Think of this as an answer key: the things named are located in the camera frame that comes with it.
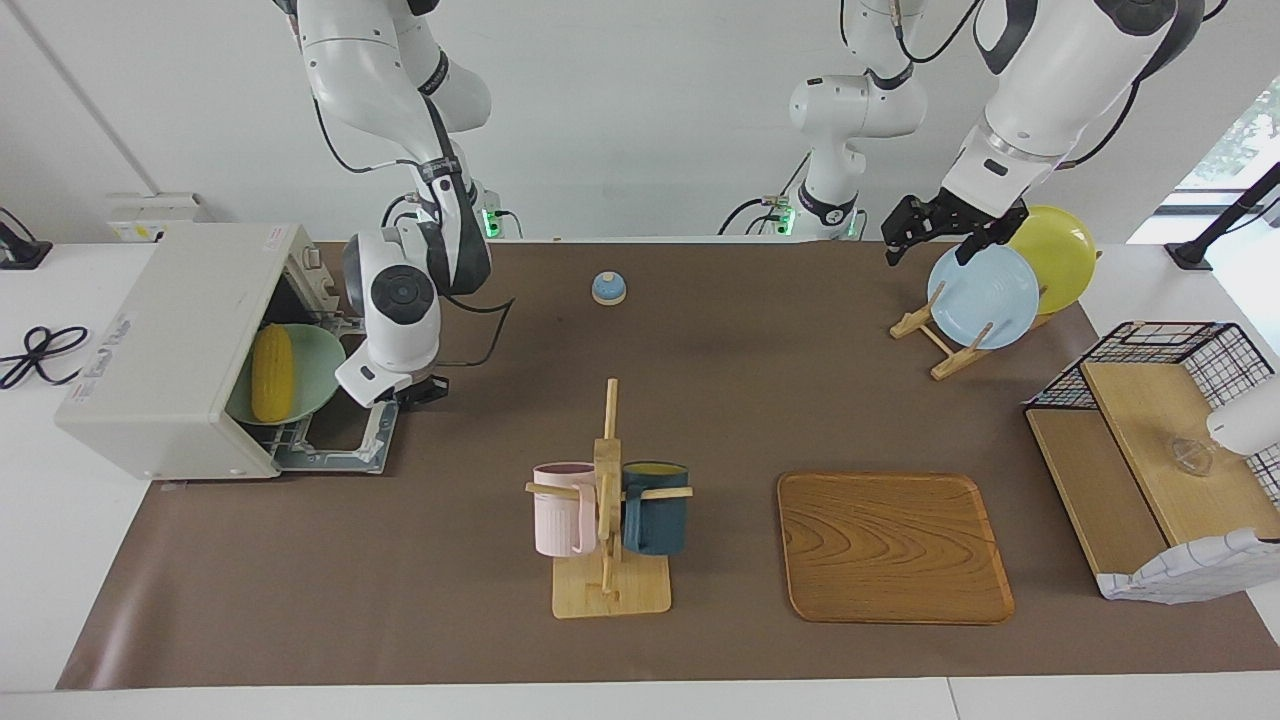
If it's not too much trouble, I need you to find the black clamp mount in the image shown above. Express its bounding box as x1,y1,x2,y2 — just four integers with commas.
0,207,53,271

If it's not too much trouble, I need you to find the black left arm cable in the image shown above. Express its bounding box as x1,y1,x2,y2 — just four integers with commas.
1065,75,1146,166

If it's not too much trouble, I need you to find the black looped cable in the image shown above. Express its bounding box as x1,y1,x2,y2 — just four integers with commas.
0,325,91,391

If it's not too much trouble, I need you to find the small clear glass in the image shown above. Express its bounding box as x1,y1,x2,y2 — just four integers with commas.
1165,435,1216,478

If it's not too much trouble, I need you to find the wooden serving tray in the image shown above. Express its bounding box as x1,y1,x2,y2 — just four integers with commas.
777,471,1015,626

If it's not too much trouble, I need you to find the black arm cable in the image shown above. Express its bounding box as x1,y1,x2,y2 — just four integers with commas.
1065,75,1146,166
313,95,516,369

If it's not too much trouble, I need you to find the pink mug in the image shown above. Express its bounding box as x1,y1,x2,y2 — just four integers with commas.
532,461,601,558

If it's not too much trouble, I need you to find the wooden mug rack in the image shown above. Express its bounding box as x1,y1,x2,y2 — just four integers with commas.
525,378,694,619

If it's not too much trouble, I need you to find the cream toaster oven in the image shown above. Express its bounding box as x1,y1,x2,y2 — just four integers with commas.
55,222,401,483

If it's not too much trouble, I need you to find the black wire wooden shelf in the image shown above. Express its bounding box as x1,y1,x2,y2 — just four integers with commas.
1022,321,1280,601

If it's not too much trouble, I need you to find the light blue plate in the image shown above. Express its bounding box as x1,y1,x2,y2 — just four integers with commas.
926,243,1041,351

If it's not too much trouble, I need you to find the yellow plate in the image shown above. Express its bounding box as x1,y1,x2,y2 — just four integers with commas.
1005,205,1098,316

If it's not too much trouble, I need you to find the white checked cloth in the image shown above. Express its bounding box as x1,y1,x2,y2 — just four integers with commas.
1095,527,1280,606

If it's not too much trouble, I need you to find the oven door with handle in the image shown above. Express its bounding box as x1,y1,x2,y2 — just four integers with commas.
272,395,401,475

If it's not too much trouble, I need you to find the pale green plate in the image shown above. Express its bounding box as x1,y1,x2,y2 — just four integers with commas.
225,322,348,427

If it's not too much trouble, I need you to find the black base cable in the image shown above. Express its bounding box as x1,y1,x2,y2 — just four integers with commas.
378,195,421,241
718,150,813,238

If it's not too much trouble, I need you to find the yellow corn cob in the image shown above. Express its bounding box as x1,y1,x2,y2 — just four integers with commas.
250,323,297,424

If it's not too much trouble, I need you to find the wooden plate rack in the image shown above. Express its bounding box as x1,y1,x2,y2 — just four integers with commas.
889,250,1103,381

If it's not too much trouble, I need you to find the black angled stand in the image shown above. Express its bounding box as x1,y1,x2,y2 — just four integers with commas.
1165,160,1280,271

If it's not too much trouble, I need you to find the brown table mat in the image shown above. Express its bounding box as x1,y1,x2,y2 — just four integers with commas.
55,240,1280,691

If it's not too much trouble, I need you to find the white rounded cylinder object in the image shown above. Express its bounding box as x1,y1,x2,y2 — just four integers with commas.
1205,375,1280,458

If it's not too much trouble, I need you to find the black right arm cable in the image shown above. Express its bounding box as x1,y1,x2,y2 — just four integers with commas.
313,95,516,369

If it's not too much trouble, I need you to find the dark teal mug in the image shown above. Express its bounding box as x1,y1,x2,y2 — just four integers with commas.
620,460,691,556

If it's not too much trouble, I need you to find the white power box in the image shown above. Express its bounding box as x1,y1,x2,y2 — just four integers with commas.
105,193,211,244

